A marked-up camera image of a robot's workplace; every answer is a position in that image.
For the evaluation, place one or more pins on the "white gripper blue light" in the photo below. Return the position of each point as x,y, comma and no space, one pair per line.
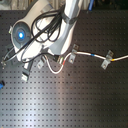
25,45

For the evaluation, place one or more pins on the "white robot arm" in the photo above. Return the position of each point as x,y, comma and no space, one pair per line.
43,32

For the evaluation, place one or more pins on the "metal cable clip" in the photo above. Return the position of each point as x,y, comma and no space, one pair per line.
109,54
40,64
105,64
75,48
71,58

